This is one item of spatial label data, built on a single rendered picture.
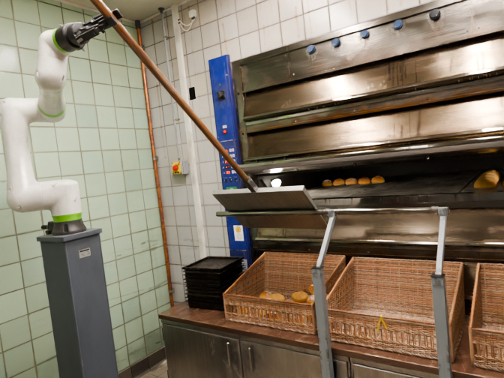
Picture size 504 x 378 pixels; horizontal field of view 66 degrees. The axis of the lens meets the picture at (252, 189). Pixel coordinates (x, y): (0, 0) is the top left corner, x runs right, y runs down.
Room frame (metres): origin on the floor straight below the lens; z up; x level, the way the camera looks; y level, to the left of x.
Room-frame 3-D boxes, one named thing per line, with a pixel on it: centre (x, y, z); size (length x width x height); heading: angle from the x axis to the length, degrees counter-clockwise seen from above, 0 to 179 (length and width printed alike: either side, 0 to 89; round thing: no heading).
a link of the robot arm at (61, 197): (1.81, 0.88, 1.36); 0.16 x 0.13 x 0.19; 117
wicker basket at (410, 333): (1.80, -0.61, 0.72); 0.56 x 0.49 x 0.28; 55
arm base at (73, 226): (1.84, 0.92, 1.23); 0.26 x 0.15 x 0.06; 59
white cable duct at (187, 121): (2.82, 0.41, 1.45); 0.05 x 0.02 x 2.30; 55
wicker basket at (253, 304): (2.16, -0.13, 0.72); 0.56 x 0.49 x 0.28; 56
